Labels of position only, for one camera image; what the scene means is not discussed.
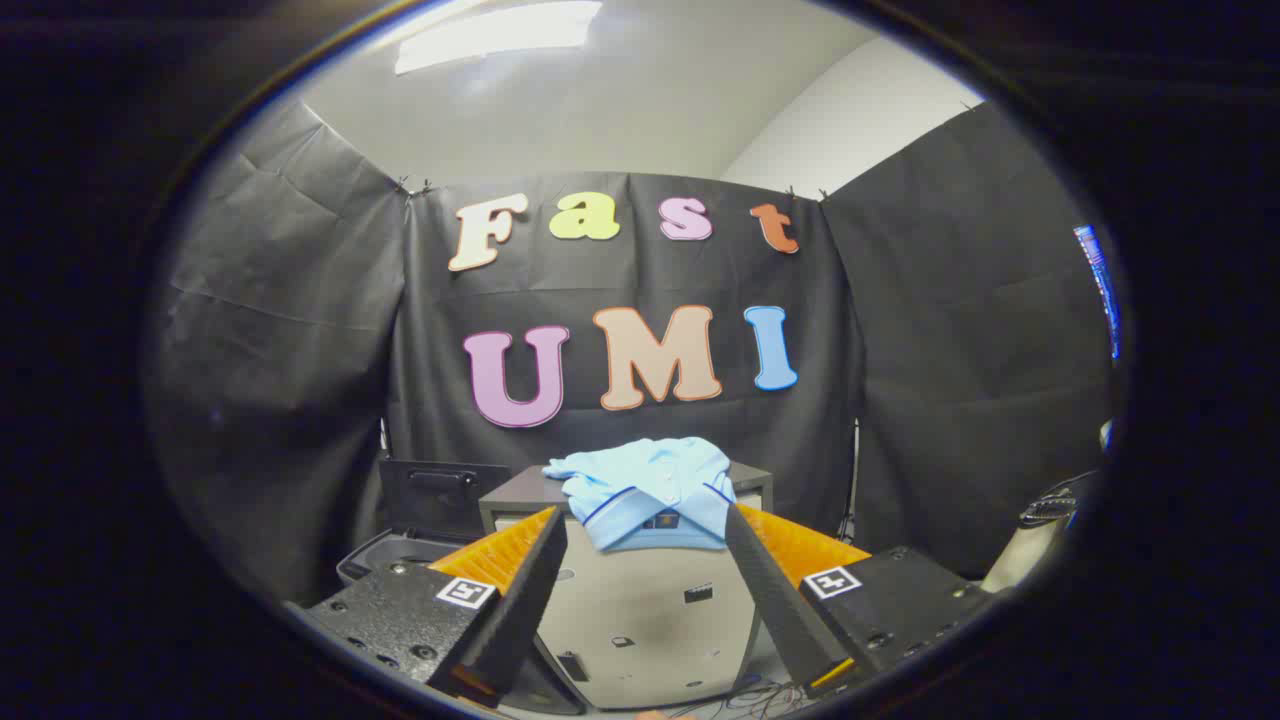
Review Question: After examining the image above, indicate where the ceiling light panel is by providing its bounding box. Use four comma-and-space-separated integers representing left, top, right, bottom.
393, 0, 604, 76

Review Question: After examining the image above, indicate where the grey cabinet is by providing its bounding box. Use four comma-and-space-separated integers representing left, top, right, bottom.
478, 462, 776, 711

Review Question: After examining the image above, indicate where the dark grey washing machine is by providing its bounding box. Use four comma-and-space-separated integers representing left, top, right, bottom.
336, 458, 586, 717

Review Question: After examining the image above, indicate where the light blue polo shirt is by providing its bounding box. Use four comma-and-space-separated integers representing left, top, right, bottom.
543, 436, 738, 553

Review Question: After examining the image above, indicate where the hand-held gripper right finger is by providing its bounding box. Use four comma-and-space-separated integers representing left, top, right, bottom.
724, 503, 1001, 699

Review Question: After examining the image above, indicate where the bundle of thin cables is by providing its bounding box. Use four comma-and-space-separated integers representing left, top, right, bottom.
690, 675, 811, 717

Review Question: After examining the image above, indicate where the blue lit screen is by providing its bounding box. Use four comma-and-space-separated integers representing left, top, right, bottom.
1074, 225, 1121, 363

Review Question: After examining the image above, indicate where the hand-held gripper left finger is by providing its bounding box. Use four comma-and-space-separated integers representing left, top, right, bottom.
285, 505, 569, 707

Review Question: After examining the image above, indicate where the black backdrop cloth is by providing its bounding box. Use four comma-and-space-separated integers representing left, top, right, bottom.
145, 95, 1121, 606

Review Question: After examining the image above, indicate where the beige object with black band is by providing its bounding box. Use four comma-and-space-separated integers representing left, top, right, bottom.
980, 470, 1101, 596

